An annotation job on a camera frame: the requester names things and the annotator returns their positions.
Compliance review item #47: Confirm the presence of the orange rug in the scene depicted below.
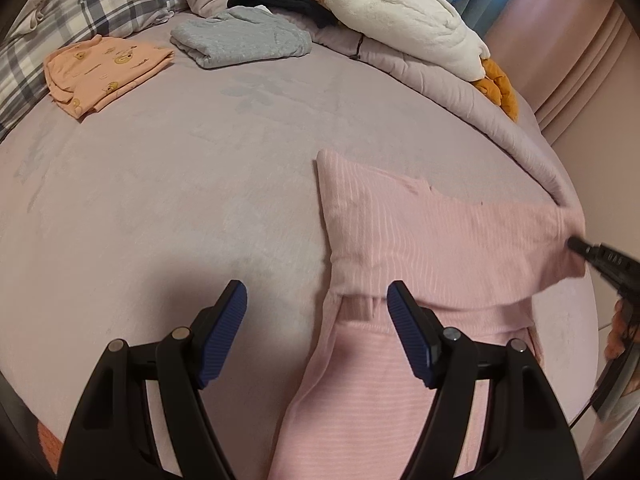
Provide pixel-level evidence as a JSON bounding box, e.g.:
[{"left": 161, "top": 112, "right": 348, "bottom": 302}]
[{"left": 35, "top": 420, "right": 63, "bottom": 466}]

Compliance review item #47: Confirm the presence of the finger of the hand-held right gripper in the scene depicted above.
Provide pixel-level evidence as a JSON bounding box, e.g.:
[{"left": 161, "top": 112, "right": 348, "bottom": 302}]
[{"left": 566, "top": 236, "right": 603, "bottom": 266}]

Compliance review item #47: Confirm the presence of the mauve grey duvet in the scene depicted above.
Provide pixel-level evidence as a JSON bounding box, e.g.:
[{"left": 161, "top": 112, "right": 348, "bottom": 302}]
[{"left": 280, "top": 10, "right": 583, "bottom": 211}]

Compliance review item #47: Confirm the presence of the person's right hand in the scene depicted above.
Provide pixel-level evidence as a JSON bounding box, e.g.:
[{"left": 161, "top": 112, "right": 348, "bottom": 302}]
[{"left": 605, "top": 300, "right": 633, "bottom": 361}]

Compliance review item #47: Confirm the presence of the black cable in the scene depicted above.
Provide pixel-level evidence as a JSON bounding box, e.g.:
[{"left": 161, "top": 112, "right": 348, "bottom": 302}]
[{"left": 569, "top": 370, "right": 603, "bottom": 428}]

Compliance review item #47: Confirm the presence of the folded orange printed garment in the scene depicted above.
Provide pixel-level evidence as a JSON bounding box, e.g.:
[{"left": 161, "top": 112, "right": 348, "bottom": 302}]
[{"left": 44, "top": 35, "right": 176, "bottom": 121}]

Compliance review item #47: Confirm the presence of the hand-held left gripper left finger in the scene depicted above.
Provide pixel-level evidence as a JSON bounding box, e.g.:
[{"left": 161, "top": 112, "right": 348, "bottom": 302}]
[{"left": 57, "top": 280, "right": 248, "bottom": 480}]

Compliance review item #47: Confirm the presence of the bed with mauve sheet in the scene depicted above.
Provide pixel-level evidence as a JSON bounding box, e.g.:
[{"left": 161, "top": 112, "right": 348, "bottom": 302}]
[{"left": 0, "top": 10, "right": 601, "bottom": 480}]

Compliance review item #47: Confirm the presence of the white goose plush toy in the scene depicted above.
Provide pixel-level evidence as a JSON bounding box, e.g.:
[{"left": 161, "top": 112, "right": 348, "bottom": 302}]
[{"left": 320, "top": 0, "right": 521, "bottom": 122}]

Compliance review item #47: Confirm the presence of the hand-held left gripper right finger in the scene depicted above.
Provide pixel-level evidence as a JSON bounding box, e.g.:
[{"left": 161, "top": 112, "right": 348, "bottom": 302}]
[{"left": 387, "top": 280, "right": 586, "bottom": 480}]

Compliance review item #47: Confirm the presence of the pink curtain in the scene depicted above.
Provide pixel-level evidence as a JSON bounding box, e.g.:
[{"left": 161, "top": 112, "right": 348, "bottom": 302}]
[{"left": 480, "top": 0, "right": 640, "bottom": 151}]

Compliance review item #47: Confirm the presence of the pink striped sweater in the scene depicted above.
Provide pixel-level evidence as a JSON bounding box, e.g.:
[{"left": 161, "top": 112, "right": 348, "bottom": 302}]
[{"left": 270, "top": 149, "right": 588, "bottom": 480}]

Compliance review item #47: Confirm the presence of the plaid pillow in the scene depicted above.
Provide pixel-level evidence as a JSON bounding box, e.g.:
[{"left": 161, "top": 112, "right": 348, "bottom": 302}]
[{"left": 0, "top": 0, "right": 190, "bottom": 141}]

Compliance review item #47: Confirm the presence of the folded grey-blue garment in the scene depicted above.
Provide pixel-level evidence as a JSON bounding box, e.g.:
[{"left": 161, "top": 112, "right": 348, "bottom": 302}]
[{"left": 170, "top": 6, "right": 313, "bottom": 69}]

